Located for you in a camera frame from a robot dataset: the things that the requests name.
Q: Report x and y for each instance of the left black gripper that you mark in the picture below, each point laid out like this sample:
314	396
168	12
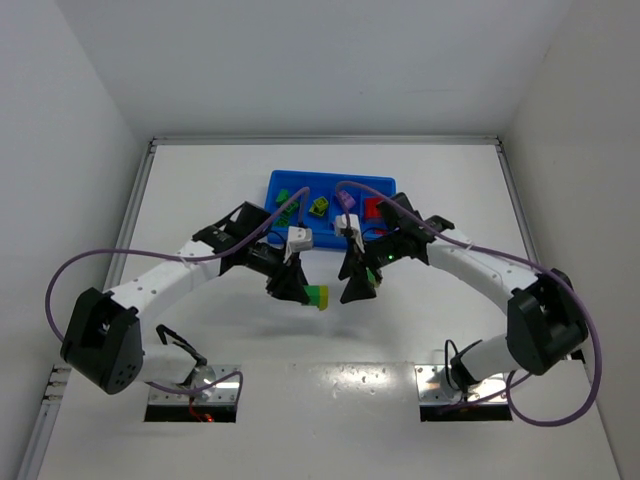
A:
288	273

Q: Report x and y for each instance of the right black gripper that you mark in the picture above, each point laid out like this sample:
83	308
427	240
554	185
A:
364	263

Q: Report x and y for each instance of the green lego brick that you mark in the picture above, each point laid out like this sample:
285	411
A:
291	208

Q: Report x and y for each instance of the yellow printed lego brick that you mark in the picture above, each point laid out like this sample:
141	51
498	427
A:
319	207

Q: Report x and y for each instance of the purple round lego brick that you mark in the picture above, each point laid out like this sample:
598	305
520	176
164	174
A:
346	199

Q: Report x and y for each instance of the green square lego tile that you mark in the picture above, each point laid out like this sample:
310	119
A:
282	196

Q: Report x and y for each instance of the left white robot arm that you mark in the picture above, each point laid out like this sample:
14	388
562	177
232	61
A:
104	339

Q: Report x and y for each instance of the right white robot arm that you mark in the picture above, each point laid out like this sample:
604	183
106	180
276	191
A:
543	321

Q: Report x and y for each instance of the green yellow purple lego bar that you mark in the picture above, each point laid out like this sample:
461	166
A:
374	276

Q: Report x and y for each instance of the blue compartment tray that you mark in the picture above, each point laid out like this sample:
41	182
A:
324	184

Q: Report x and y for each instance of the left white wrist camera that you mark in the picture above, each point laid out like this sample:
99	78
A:
299	239

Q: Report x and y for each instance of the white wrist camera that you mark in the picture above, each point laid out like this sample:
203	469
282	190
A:
299	239
346	223

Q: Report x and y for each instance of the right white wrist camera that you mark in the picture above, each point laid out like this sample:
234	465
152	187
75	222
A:
346	223

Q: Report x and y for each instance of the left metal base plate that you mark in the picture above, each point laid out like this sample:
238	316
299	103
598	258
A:
210	386

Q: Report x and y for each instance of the metal base plate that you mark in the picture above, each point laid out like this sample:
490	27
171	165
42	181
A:
434	391
210	386

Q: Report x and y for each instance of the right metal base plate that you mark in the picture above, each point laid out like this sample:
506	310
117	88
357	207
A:
434	391

